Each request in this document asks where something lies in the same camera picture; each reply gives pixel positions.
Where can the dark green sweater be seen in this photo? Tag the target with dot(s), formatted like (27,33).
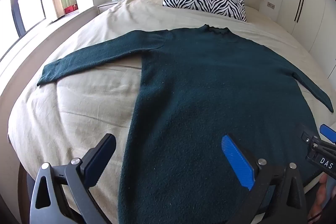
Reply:
(197,108)

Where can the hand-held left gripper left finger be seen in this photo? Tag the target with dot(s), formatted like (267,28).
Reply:
(97,167)

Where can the red box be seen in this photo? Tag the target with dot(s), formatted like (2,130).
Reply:
(71,8)

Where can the white wall socket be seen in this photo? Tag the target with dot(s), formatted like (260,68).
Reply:
(271,5)

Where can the person's right hand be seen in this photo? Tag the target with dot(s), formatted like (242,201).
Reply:
(320,197)

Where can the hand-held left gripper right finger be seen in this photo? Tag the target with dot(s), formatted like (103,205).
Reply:
(236,161)

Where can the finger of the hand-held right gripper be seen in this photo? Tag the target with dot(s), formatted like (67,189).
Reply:
(307,136)
(328,132)

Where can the beige bed sheet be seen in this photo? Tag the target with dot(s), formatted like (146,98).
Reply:
(92,98)

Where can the white wardrobe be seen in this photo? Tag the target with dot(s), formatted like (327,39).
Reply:
(315,11)

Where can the white nightstand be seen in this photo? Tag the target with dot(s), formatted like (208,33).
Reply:
(107,5)

